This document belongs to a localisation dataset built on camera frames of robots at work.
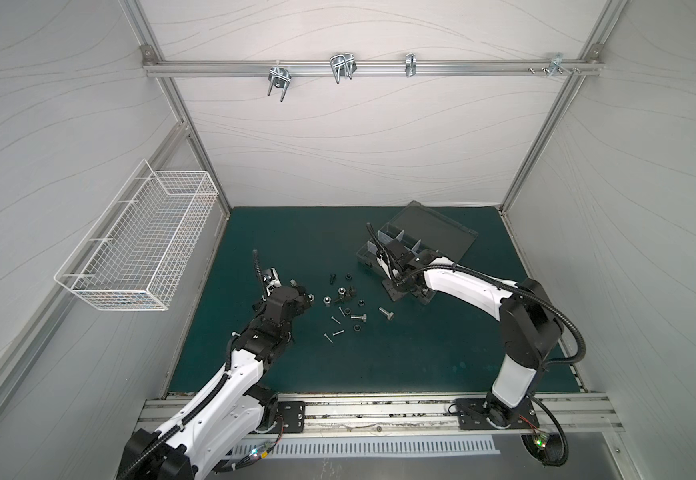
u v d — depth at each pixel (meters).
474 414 0.73
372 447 0.70
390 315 0.90
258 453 0.68
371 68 0.78
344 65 0.77
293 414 0.74
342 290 0.96
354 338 0.87
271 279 0.70
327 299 0.93
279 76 0.79
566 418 0.75
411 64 0.78
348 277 0.99
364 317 0.89
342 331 0.88
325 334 0.87
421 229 1.14
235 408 0.59
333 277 1.00
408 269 0.65
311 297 0.94
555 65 0.77
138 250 0.69
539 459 0.68
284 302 0.60
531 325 0.47
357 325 0.88
